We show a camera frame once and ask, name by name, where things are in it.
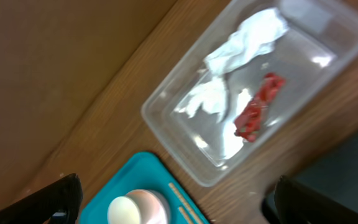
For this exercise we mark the red snack wrapper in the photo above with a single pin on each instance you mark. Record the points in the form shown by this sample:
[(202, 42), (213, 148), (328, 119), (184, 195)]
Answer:
[(248, 123)]

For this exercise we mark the black plastic tray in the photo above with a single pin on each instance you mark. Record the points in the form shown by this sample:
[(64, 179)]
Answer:
[(335, 176)]

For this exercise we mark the pink small bowl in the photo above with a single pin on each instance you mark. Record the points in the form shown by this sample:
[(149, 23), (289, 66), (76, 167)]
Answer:
[(153, 207)]

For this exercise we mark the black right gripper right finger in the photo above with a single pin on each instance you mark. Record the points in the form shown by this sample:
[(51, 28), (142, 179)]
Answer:
[(296, 203)]

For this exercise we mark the clear plastic bin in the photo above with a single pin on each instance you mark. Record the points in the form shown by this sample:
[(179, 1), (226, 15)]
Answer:
[(321, 40)]

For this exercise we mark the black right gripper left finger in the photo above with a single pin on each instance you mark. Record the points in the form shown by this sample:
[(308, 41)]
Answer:
[(58, 202)]

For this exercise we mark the white napkin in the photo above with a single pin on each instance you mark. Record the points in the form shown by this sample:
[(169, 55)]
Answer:
[(255, 36)]

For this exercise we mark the pale green cup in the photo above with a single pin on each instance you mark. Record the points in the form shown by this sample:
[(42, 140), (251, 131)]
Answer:
[(123, 210)]

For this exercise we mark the wooden chopstick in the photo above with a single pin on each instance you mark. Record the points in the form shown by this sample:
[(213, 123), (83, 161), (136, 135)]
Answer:
[(187, 215), (184, 202)]

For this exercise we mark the teal plastic tray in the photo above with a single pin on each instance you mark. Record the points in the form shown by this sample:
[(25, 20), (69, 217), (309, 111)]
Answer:
[(142, 171)]

